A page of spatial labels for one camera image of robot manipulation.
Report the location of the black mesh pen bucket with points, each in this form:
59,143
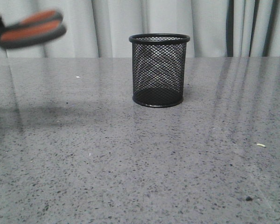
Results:
158,63

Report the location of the grey curtain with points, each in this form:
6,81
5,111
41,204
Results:
101,28

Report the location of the orange and grey scissors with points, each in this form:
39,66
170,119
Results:
38,28

